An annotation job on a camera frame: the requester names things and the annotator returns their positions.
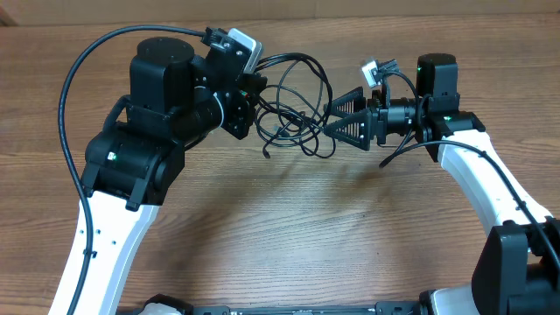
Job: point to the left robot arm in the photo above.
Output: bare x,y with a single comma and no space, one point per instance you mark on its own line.
176,98

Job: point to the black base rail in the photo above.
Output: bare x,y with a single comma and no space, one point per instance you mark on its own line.
306,310

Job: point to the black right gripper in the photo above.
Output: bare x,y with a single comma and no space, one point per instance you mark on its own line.
368,121

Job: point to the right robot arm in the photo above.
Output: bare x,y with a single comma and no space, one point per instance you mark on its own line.
518,268

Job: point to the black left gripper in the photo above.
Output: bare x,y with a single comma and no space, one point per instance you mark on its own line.
244,97

